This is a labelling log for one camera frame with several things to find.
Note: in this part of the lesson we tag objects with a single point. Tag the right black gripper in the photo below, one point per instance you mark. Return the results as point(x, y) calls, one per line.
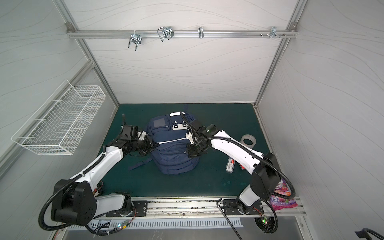
point(194, 148)

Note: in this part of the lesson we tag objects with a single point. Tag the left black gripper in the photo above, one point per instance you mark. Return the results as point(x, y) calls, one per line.
point(149, 145)

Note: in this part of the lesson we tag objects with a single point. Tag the navy blue student backpack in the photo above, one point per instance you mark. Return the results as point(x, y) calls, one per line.
point(171, 155)

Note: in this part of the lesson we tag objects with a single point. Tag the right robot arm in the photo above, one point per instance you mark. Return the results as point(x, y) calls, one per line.
point(267, 178)

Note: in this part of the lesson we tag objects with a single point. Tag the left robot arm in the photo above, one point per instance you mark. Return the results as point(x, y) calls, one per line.
point(74, 202)

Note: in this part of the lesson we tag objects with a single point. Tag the clear pen case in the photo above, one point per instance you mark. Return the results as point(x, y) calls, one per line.
point(230, 165)

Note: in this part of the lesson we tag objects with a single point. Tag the clear tape roll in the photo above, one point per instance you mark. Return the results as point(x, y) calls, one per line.
point(248, 141)

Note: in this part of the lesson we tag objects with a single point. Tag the left metal hook clamp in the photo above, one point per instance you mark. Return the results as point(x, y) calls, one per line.
point(135, 40)

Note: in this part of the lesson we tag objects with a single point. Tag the metal hook clamp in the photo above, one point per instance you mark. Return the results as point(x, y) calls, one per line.
point(273, 34)
point(135, 40)
point(165, 33)

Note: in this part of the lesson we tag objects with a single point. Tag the middle metal hook clamp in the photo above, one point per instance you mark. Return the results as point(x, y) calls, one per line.
point(165, 33)

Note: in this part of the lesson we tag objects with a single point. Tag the right metal hook clamp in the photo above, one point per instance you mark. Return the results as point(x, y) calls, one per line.
point(273, 34)

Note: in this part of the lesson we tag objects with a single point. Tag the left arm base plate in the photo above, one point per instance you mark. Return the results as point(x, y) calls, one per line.
point(134, 208)

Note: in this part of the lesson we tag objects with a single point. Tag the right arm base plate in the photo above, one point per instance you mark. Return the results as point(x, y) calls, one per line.
point(230, 208)

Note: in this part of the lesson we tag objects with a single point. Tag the white wire basket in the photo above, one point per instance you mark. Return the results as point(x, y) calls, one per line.
point(57, 127)

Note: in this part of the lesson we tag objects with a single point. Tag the small metal ring clamp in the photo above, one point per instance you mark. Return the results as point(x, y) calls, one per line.
point(201, 32)

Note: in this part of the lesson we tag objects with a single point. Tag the aluminium top rail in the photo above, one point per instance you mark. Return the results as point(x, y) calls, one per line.
point(179, 34)

